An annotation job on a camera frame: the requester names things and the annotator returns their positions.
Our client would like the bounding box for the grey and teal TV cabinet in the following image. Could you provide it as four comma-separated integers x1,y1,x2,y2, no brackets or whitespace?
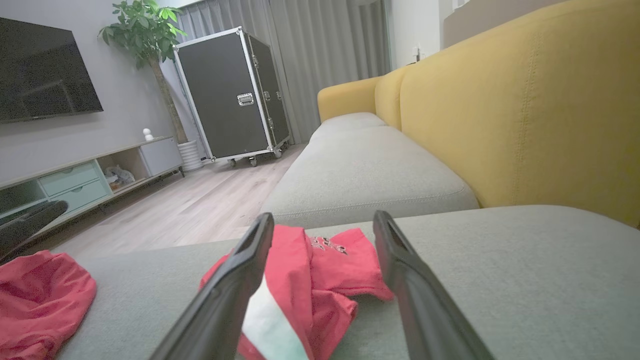
0,136,185,241

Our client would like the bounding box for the grey curtain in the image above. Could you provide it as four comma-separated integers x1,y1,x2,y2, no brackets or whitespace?
160,0,392,146

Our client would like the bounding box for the red jersey with white sleeves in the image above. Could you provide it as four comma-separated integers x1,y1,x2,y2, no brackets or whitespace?
199,225,395,360

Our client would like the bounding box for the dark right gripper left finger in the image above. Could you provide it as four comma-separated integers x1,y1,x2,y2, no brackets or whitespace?
150,212,275,360

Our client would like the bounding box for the red garment with white trim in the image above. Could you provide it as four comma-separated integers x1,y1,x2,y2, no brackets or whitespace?
0,250,97,360

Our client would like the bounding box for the large grey sofa seat cushion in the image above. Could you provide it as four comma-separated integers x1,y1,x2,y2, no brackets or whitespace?
55,204,640,360

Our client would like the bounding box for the green potted tree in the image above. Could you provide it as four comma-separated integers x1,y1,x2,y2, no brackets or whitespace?
98,0,189,146

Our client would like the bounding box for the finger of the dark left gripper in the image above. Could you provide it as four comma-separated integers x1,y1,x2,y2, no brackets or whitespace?
0,200,69,263

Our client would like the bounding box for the grey plush toy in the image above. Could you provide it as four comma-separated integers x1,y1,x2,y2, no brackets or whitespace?
104,165,136,192

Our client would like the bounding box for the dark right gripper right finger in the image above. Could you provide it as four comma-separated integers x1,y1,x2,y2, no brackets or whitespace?
373,210,496,360

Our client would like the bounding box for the black flight case on wheels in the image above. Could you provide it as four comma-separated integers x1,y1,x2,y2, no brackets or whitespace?
172,26,292,168

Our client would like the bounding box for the black flat television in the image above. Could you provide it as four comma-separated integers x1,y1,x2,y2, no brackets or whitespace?
0,17,104,124

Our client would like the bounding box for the yellow and grey sofa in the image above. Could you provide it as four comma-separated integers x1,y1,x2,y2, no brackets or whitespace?
317,0,640,229

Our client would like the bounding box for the white ribbed plant pot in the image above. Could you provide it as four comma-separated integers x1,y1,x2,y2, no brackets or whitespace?
177,140,204,172

